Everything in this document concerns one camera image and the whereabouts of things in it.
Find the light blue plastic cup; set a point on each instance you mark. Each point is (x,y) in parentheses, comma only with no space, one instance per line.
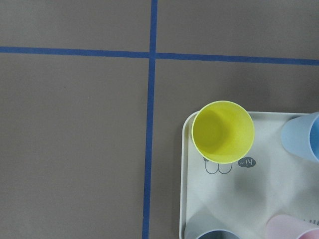
(300,136)

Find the grey plastic cup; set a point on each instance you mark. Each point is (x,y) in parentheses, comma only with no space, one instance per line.
(207,227)

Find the yellow plastic cup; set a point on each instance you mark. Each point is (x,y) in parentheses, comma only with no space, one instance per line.
(223,132)

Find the pink plastic cup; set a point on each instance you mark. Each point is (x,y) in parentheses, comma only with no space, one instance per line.
(288,227)

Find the cream plastic tray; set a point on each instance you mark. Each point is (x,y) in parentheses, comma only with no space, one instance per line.
(244,195)

